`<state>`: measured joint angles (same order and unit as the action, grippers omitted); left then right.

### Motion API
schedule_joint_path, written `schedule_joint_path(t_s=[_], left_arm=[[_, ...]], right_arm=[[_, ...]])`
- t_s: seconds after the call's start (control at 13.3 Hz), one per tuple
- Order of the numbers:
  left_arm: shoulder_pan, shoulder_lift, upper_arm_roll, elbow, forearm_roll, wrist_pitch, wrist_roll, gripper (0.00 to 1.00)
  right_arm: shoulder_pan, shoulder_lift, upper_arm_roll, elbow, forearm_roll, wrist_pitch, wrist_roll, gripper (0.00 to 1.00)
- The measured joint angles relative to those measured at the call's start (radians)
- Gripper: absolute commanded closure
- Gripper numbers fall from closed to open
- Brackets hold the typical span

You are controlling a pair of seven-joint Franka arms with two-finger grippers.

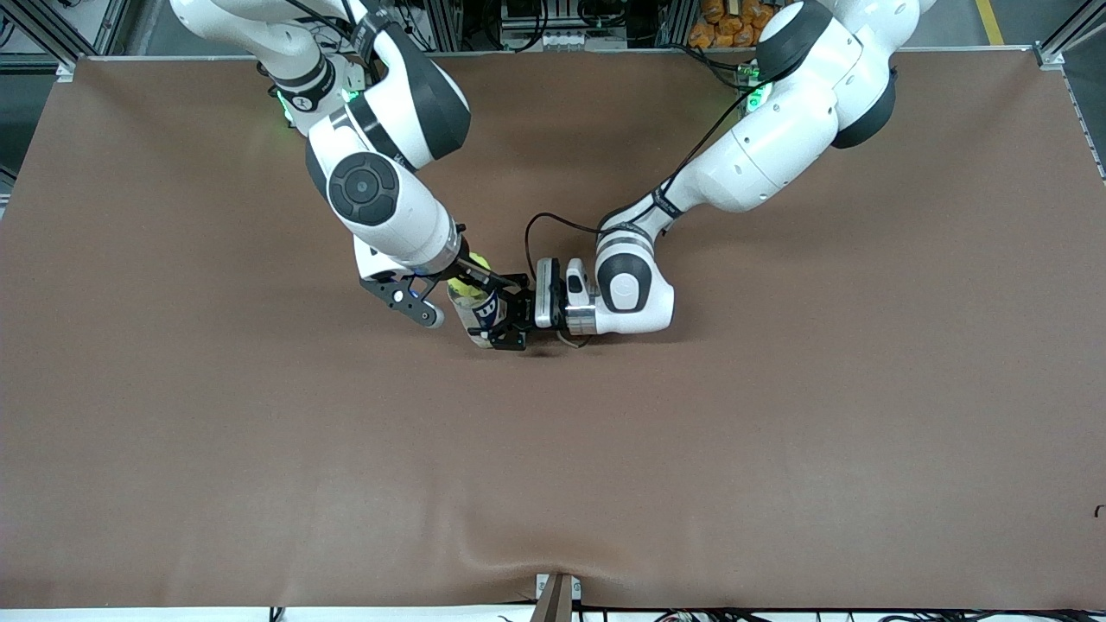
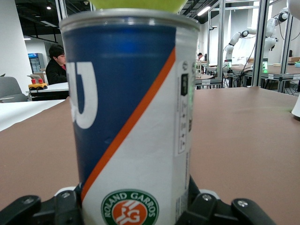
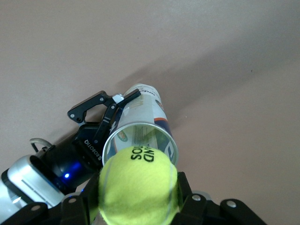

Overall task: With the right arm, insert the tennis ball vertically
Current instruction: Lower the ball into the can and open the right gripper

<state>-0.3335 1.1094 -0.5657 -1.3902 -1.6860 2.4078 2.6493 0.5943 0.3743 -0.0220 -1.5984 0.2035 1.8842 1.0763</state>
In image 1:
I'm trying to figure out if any bag of orange items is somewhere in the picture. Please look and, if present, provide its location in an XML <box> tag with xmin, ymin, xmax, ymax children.
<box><xmin>689</xmin><ymin>0</ymin><xmax>783</xmax><ymax>49</ymax></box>

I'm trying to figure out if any grey electronics rack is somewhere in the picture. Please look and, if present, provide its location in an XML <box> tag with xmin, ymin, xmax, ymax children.
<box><xmin>501</xmin><ymin>0</ymin><xmax>630</xmax><ymax>51</ymax></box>

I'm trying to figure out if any yellow tennis ball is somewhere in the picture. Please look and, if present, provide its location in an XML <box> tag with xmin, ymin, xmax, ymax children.
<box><xmin>447</xmin><ymin>253</ymin><xmax>492</xmax><ymax>301</ymax></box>

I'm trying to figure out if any brown table mat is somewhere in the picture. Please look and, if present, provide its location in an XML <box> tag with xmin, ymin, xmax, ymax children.
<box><xmin>0</xmin><ymin>48</ymin><xmax>1106</xmax><ymax>610</ymax></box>

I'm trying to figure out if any white blue tennis ball can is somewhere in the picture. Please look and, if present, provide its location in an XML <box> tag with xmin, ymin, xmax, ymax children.
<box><xmin>447</xmin><ymin>276</ymin><xmax>506</xmax><ymax>349</ymax></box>

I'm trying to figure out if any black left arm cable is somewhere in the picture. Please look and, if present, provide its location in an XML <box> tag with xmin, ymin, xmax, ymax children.
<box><xmin>525</xmin><ymin>82</ymin><xmax>761</xmax><ymax>349</ymax></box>

